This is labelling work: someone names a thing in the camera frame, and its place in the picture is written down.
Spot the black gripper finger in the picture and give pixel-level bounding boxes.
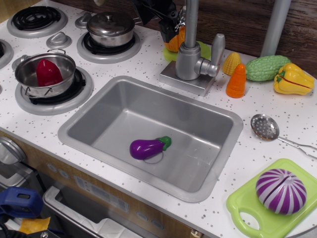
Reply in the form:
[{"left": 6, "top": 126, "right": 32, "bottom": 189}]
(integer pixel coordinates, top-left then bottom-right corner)
[
  {"left": 159, "top": 19, "right": 180, "bottom": 43},
  {"left": 134, "top": 3, "right": 155, "bottom": 25}
]

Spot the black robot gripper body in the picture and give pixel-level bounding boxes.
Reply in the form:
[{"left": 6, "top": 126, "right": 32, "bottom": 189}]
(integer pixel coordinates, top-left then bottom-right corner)
[{"left": 131, "top": 0, "right": 179, "bottom": 21}]

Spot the silver toy faucet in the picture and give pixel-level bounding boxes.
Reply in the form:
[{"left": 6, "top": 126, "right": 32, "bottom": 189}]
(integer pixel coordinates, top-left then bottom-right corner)
[{"left": 159, "top": 0, "right": 225, "bottom": 97}]

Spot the orange toy fruit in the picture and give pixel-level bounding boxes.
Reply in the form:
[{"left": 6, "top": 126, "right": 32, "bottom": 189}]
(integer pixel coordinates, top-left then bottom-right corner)
[{"left": 164, "top": 26, "right": 186, "bottom": 52}]

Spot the steel pot with lid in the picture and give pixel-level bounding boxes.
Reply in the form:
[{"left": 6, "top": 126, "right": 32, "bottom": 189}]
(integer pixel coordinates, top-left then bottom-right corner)
[{"left": 86, "top": 12, "right": 135, "bottom": 47}]

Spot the grey stove knob upper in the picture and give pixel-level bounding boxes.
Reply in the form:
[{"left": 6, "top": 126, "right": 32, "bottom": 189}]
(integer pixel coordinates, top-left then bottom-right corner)
[{"left": 75, "top": 12, "right": 92, "bottom": 29}]

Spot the back right stove burner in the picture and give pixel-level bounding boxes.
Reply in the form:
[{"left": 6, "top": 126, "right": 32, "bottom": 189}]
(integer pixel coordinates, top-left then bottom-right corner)
[{"left": 77, "top": 33, "right": 142, "bottom": 64}]

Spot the stove burner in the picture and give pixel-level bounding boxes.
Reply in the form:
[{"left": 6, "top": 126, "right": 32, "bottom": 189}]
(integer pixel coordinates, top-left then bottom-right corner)
[
  {"left": 77, "top": 33, "right": 142, "bottom": 64},
  {"left": 7, "top": 6, "right": 68, "bottom": 39},
  {"left": 15, "top": 67, "right": 93, "bottom": 116},
  {"left": 0, "top": 39, "right": 14, "bottom": 69}
]

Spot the yellow toy corn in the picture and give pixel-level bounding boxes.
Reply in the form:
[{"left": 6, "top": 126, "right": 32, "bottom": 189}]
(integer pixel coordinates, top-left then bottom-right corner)
[{"left": 222, "top": 52, "right": 242, "bottom": 76}]

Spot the orange toy carrot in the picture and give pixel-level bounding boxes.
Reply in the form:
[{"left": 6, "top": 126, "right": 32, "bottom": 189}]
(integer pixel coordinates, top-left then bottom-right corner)
[{"left": 226, "top": 63, "right": 246, "bottom": 98}]

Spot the grey stove knob middle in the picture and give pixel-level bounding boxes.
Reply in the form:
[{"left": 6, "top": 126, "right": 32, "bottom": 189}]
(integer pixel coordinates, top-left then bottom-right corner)
[{"left": 46, "top": 32, "right": 72, "bottom": 49}]

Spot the front right stove burner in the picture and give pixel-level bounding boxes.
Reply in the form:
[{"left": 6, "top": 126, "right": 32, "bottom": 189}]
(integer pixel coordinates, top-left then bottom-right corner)
[{"left": 15, "top": 67, "right": 93, "bottom": 116}]

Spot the green toy bitter gourd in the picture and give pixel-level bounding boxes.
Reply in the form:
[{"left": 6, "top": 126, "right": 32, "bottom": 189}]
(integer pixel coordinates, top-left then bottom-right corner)
[{"left": 246, "top": 55, "right": 291, "bottom": 82}]

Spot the back left stove burner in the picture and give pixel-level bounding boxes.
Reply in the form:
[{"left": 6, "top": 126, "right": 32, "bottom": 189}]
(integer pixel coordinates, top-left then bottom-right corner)
[{"left": 7, "top": 6, "right": 68, "bottom": 39}]

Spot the red toy pepper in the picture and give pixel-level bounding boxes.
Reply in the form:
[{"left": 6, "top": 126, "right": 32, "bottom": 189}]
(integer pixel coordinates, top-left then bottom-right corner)
[{"left": 36, "top": 59, "right": 63, "bottom": 87}]

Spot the grey vertical pole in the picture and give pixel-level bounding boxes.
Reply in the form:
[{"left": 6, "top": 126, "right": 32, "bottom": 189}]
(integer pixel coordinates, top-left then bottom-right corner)
[{"left": 261, "top": 0, "right": 292, "bottom": 57}]

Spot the open steel pot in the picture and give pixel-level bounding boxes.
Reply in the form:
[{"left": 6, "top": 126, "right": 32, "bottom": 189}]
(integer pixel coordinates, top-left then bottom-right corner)
[{"left": 15, "top": 50, "right": 76, "bottom": 98}]

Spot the grey plastic sink basin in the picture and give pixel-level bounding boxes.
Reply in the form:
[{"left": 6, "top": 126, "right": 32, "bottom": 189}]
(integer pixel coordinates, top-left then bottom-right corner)
[{"left": 58, "top": 76, "right": 243, "bottom": 203}]

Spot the purple toy eggplant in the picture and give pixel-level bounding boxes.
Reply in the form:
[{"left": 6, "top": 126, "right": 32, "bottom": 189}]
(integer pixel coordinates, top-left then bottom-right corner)
[{"left": 129, "top": 136, "right": 172, "bottom": 160}]

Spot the yellow toy bell pepper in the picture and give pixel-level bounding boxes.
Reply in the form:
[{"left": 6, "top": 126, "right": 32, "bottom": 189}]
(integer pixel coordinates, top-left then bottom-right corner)
[{"left": 273, "top": 62, "right": 315, "bottom": 95}]

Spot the steel slotted spoon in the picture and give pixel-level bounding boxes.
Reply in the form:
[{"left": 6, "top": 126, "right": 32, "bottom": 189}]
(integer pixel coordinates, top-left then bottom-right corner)
[{"left": 250, "top": 114, "right": 317, "bottom": 159}]

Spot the far left stove burner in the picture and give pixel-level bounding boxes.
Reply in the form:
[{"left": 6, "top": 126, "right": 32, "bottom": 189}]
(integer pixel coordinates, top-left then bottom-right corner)
[{"left": 0, "top": 39, "right": 14, "bottom": 69}]

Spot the grey round front knob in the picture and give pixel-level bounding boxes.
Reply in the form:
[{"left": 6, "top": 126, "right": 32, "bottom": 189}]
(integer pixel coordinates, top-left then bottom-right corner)
[{"left": 0, "top": 136, "right": 27, "bottom": 165}]

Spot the purple striped toy onion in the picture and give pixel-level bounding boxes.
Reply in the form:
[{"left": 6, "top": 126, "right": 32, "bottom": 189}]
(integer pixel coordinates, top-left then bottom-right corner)
[{"left": 256, "top": 169, "right": 307, "bottom": 215}]

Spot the green plastic cutting board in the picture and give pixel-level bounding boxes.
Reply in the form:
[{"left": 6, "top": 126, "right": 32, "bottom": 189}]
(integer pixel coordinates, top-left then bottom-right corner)
[{"left": 226, "top": 159, "right": 317, "bottom": 238}]

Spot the blue clamp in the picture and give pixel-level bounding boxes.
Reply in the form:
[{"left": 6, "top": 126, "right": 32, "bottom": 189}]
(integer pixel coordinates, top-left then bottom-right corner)
[{"left": 0, "top": 186, "right": 44, "bottom": 218}]

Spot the yellow tape piece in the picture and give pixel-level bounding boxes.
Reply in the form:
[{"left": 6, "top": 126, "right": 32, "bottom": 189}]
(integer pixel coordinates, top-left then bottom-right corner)
[{"left": 19, "top": 217, "right": 51, "bottom": 235}]

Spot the silver oven door handle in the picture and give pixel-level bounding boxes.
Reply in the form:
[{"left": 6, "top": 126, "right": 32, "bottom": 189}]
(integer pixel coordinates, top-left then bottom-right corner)
[{"left": 43, "top": 186, "right": 139, "bottom": 238}]

